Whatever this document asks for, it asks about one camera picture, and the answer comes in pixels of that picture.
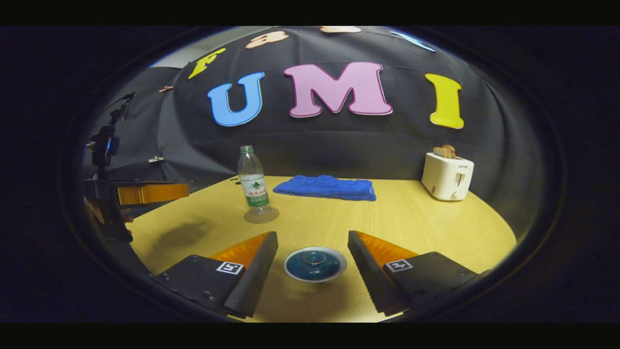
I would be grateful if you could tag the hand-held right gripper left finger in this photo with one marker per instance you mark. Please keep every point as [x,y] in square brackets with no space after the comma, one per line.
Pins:
[249,276]

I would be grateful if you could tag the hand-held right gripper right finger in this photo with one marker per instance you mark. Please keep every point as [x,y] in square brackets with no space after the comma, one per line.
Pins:
[369,271]

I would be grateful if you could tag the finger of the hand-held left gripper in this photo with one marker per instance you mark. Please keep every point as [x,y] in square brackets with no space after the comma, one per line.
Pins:
[152,194]

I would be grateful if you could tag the blue teacup lid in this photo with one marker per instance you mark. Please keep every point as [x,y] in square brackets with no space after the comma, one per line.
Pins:
[314,265]

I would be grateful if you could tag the round brown coaster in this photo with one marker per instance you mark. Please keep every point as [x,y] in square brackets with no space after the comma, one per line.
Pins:
[271,216]

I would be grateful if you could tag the clear plastic water bottle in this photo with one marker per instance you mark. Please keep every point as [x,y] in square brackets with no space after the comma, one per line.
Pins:
[254,184]

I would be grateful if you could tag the white cloth clip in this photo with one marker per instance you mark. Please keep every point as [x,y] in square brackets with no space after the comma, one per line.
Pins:
[156,159]

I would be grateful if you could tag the blue folded towel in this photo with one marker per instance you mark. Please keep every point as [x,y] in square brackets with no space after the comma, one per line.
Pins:
[324,187]

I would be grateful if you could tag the white toaster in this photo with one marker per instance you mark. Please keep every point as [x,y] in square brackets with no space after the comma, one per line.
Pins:
[445,177]

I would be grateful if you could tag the black backdrop cloth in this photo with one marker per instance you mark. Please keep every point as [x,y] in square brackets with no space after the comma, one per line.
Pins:
[339,140]

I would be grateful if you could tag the toast slices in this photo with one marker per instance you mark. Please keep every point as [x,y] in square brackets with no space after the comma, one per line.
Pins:
[444,151]

